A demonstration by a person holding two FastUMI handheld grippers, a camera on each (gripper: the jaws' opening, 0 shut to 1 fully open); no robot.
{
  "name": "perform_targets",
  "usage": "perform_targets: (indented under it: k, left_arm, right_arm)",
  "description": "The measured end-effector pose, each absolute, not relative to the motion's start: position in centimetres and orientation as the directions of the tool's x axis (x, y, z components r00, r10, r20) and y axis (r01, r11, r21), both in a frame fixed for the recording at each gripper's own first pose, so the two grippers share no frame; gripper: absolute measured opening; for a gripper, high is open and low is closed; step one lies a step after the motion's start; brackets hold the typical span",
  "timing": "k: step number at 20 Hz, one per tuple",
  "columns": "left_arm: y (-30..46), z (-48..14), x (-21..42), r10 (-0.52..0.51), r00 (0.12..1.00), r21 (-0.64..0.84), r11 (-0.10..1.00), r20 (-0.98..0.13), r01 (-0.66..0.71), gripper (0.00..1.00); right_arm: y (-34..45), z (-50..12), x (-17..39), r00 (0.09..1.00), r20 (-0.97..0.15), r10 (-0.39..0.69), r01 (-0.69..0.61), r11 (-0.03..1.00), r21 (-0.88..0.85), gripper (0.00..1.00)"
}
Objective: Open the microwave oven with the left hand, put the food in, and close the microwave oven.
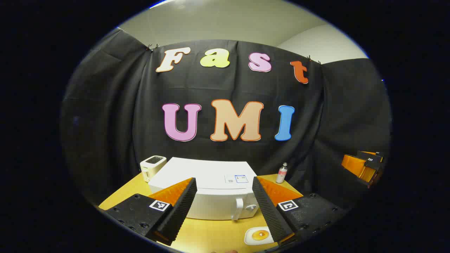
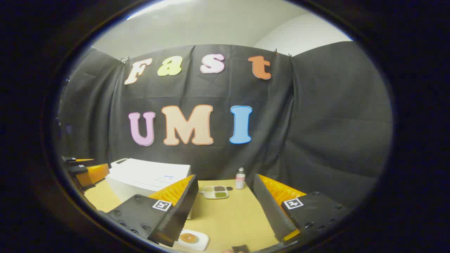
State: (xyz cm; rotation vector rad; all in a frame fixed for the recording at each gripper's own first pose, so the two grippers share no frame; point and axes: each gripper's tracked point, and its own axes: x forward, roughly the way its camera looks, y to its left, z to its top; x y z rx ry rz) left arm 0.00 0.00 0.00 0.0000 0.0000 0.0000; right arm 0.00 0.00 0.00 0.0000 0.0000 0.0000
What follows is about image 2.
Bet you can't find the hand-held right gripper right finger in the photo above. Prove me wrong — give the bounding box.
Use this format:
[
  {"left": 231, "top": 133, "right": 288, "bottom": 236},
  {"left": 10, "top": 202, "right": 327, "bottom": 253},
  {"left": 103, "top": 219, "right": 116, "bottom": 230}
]
[{"left": 253, "top": 173, "right": 350, "bottom": 244}]

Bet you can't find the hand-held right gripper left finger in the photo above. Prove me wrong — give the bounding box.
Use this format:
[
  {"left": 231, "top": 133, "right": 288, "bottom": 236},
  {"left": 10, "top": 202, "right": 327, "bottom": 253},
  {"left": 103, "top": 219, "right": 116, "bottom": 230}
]
[{"left": 107, "top": 174, "right": 199, "bottom": 247}]

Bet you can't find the white microwave oven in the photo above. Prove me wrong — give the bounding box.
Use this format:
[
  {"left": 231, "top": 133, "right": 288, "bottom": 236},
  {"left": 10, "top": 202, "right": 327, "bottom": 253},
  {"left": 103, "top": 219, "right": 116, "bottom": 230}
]
[{"left": 105, "top": 158, "right": 193, "bottom": 220}]

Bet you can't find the divided tray of grains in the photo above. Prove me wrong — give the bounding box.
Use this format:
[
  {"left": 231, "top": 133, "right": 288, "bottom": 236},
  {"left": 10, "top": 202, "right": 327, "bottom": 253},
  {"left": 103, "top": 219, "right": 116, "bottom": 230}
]
[{"left": 199, "top": 186, "right": 229, "bottom": 200}]

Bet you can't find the white square plate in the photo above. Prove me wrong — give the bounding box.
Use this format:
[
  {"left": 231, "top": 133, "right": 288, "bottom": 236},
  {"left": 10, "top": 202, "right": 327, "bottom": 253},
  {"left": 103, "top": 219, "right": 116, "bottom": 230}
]
[{"left": 178, "top": 229, "right": 210, "bottom": 251}]

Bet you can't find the black backdrop cloth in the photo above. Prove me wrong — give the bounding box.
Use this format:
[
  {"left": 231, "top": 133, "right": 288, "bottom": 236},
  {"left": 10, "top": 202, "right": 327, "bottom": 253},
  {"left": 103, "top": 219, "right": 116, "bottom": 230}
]
[{"left": 58, "top": 41, "right": 393, "bottom": 211}]

